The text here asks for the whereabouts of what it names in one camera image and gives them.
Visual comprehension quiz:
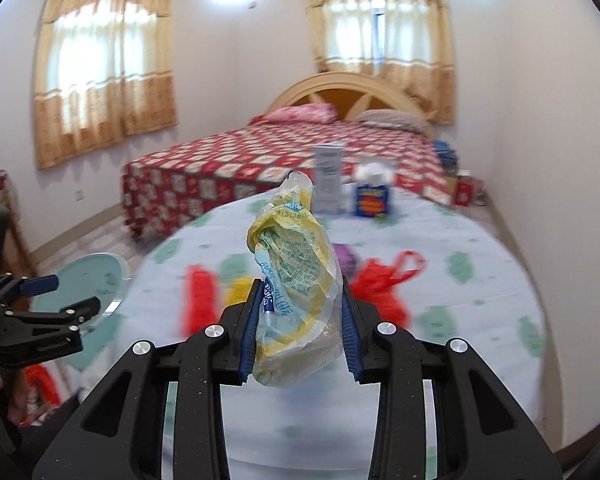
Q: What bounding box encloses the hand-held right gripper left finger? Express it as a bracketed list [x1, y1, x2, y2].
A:
[32, 278, 263, 480]

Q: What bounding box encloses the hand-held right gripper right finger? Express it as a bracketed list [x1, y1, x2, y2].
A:
[340, 276, 564, 480]

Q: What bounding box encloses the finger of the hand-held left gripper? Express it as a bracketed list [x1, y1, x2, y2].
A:
[0, 273, 60, 306]
[0, 298, 102, 359]

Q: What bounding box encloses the round teal stool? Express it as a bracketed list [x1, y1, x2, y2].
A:
[30, 254, 131, 358]

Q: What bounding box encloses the gold yellow wrapper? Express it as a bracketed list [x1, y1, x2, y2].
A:
[224, 275, 254, 307]

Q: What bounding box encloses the red plastic bag with handles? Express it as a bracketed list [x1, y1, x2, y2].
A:
[350, 250, 426, 329]

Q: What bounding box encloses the purple foil wrapper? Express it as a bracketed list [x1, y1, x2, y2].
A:
[332, 242, 362, 274]

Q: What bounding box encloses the yellow white plastic bag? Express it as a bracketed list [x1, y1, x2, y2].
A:
[247, 170, 343, 389]

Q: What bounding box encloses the person's left hand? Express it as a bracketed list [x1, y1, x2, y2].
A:
[0, 365, 27, 423]

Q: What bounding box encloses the blue carton white cap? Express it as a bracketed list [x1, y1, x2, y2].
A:
[354, 157, 394, 219]

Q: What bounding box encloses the white milk carton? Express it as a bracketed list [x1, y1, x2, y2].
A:
[314, 144, 344, 215]

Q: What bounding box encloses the bed with red patterned cover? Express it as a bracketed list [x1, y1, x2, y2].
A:
[121, 122, 454, 241]

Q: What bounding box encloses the red box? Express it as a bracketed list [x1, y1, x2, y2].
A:
[455, 175, 476, 206]

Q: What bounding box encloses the beige patterned curtain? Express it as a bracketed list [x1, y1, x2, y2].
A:
[304, 0, 381, 75]
[32, 0, 177, 170]
[380, 0, 456, 126]

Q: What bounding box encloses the striped pillow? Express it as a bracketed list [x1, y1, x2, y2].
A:
[355, 109, 429, 133]

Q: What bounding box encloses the pink pillow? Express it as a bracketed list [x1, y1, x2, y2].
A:
[262, 103, 338, 125]

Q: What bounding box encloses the cream wooden headboard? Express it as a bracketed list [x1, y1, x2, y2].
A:
[265, 71, 436, 136]

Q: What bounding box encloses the window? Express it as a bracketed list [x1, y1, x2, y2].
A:
[372, 0, 385, 61]

